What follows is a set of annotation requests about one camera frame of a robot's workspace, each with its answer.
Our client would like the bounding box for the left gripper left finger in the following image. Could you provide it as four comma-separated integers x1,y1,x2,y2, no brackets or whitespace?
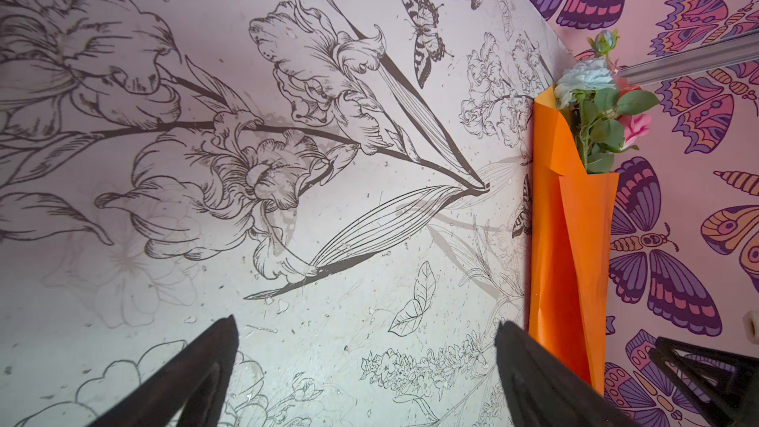
92,316,239,427

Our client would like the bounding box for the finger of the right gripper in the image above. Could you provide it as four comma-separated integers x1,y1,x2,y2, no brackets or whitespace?
649,337,758,427

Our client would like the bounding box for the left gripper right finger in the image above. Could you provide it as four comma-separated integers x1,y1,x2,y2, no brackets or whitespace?
494,321,636,427

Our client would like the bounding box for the orange wrapping paper sheet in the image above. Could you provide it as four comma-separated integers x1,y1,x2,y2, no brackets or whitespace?
528,89,619,393

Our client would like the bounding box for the white fake flower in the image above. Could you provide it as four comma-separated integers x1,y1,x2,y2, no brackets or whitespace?
553,31,620,174

